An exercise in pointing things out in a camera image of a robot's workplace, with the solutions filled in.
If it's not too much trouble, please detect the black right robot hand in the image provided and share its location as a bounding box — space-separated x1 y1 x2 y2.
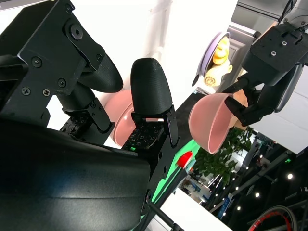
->
0 0 180 231

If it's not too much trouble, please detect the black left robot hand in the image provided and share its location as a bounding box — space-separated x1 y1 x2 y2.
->
224 76 275 128

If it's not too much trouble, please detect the pink plastic bowl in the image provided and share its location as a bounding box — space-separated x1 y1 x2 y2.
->
113 107 135 148
105 90 133 121
188 93 234 154

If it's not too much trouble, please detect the green leafy plant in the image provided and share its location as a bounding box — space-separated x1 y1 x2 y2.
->
193 126 255 187

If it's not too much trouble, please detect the yellow bread roll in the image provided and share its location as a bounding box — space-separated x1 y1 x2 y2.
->
212 37 231 65

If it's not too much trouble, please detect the purple plate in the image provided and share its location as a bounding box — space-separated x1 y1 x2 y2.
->
191 31 231 87

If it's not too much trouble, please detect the green cloth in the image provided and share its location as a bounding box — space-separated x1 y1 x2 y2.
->
151 139 202 205

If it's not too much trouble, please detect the red round cap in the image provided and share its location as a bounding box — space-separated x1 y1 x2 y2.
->
177 151 193 168

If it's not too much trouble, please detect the red rimmed wheel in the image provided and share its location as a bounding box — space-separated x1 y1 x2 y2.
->
247 211 298 231

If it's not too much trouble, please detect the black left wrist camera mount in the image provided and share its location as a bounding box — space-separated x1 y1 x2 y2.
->
241 23 308 86

